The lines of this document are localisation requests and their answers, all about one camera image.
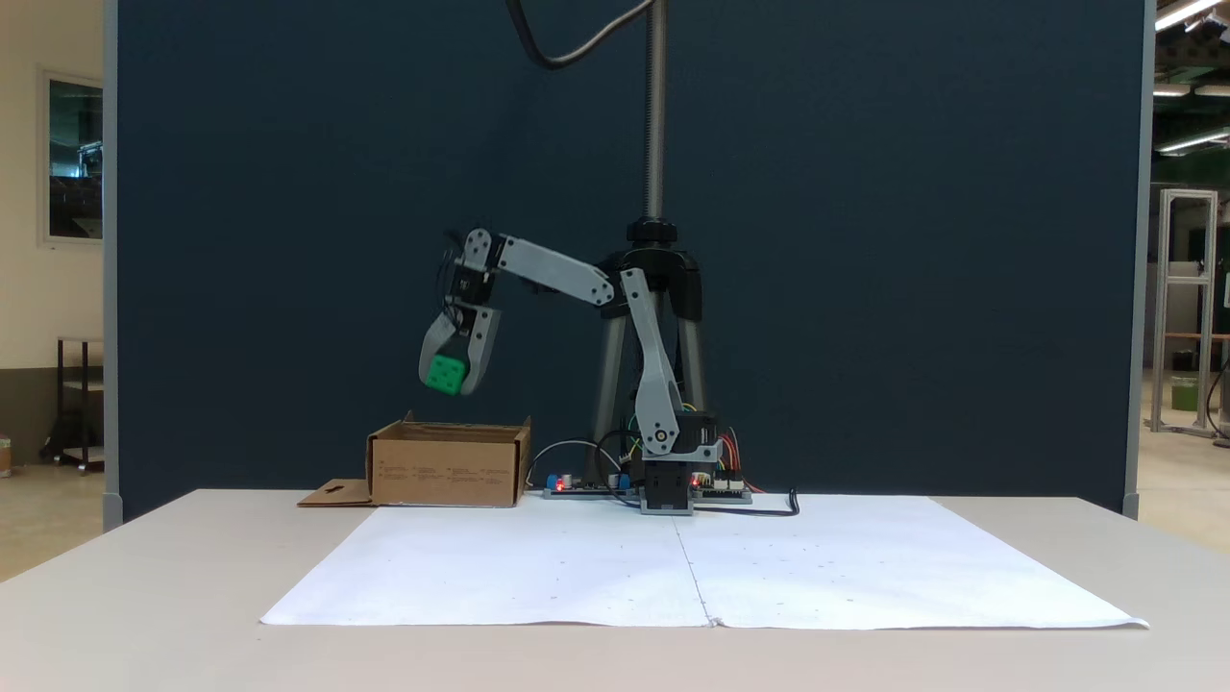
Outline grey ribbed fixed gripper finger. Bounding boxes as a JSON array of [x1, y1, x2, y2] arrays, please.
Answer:
[[419, 312, 462, 387]]

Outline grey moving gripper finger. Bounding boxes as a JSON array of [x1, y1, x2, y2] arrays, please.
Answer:
[[461, 306, 502, 397]]

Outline green die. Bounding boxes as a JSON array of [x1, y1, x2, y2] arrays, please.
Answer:
[[424, 355, 470, 397]]

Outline brown cardboard box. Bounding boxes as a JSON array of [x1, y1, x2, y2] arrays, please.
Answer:
[[298, 411, 532, 508]]

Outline dark blue partition panel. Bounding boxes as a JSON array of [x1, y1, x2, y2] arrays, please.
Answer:
[[103, 0, 1155, 528]]

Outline blue circuit board with capacitors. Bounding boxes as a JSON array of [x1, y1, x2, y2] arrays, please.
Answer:
[[544, 471, 637, 502]]

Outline white paper sheet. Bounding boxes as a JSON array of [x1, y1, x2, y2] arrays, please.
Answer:
[[676, 495, 1150, 631], [259, 505, 714, 628]]

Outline black tripod with metal pole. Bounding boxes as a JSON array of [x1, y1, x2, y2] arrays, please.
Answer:
[[586, 0, 709, 482]]

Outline dark shelf cart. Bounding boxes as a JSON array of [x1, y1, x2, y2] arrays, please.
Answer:
[[40, 335, 105, 475]]

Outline thin grey cable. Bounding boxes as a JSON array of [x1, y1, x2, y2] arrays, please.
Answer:
[[527, 439, 626, 486]]

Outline black servo wire loop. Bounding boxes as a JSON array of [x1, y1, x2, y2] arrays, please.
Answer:
[[593, 428, 643, 504]]

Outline thick grey hanging cable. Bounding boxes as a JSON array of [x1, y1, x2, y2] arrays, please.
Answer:
[[506, 0, 656, 71]]

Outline coloured jumper wires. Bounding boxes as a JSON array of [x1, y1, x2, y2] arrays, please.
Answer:
[[716, 430, 762, 493]]

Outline circuit board with jumper wires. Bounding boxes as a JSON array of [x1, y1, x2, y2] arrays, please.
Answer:
[[690, 474, 754, 505]]

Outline black power cable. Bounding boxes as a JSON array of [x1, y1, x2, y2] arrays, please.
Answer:
[[692, 488, 801, 519]]

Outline framed wall window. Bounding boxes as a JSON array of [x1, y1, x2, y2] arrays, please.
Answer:
[[38, 67, 105, 249]]

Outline aluminium frame rack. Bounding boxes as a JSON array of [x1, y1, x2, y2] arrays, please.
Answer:
[[1149, 188, 1221, 438]]

